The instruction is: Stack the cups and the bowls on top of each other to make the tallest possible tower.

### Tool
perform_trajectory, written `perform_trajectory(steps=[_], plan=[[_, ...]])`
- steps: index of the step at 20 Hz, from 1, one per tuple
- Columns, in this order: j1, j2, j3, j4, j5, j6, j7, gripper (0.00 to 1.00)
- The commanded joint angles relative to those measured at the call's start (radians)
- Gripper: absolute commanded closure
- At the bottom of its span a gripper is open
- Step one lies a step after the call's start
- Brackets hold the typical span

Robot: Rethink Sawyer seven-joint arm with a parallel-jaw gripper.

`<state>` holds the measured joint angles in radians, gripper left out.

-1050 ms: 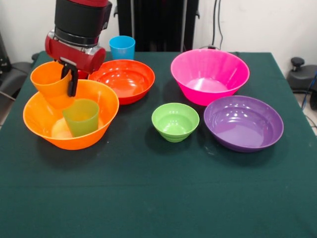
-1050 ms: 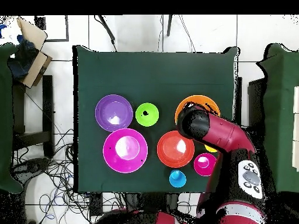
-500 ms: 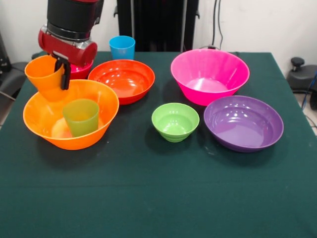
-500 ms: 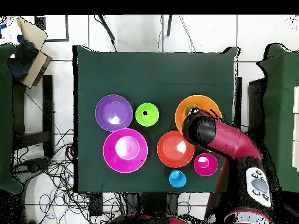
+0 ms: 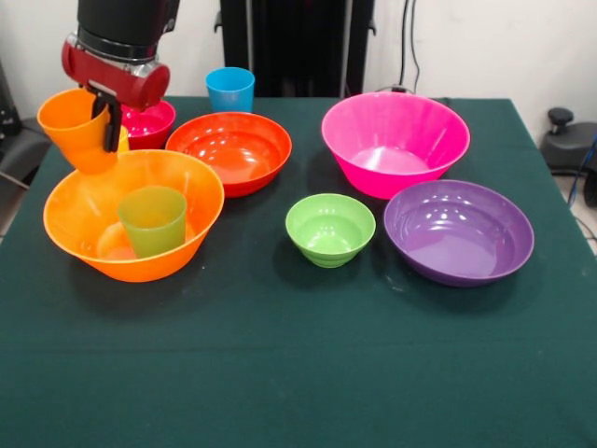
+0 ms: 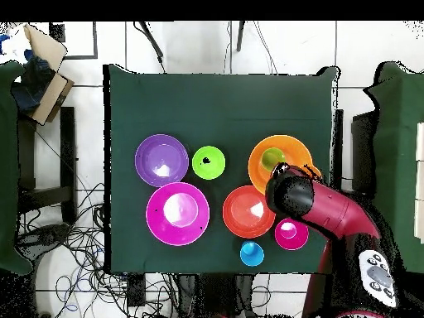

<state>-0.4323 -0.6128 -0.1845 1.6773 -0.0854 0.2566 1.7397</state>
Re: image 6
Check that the green cup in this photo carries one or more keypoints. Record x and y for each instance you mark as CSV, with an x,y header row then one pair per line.
x,y
271,157

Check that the large orange bowl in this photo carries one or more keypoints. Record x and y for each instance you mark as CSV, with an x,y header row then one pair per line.
x,y
294,149

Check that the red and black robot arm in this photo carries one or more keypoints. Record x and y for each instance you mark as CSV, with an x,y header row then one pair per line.
x,y
331,212

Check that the white box stack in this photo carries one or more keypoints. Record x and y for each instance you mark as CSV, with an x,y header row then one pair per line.
x,y
420,182

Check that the small green bowl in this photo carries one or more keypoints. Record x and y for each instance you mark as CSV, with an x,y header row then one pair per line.
x,y
212,169

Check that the wide red bowl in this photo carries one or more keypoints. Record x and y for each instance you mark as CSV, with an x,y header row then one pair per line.
x,y
245,215

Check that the wide purple bowl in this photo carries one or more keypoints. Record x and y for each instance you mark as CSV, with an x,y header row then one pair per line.
x,y
159,155

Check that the dark green table cloth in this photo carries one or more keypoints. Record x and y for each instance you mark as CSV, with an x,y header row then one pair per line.
x,y
198,109

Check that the large pink bowl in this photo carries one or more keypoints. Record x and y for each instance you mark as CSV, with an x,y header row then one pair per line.
x,y
165,228

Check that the blue cup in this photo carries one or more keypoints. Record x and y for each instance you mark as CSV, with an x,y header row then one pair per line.
x,y
251,255

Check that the small crimson bowl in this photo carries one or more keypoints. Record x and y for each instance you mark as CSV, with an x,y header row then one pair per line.
x,y
291,237

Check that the black power adapter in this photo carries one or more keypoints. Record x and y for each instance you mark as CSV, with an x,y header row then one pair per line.
x,y
136,291

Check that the black tripod leg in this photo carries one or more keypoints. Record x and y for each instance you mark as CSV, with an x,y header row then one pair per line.
x,y
240,36
153,41

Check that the cardboard box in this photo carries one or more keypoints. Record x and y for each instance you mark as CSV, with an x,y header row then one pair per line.
x,y
53,96

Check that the dark blue fabric bundle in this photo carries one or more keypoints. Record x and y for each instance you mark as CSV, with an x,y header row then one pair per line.
x,y
29,86

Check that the green cloth covered table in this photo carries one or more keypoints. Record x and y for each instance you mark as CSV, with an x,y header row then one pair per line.
x,y
400,99
6,165

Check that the black stool frame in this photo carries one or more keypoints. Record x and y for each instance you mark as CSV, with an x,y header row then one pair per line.
x,y
362,149
68,149

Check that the black square frame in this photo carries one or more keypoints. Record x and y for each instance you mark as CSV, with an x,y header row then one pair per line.
x,y
95,39

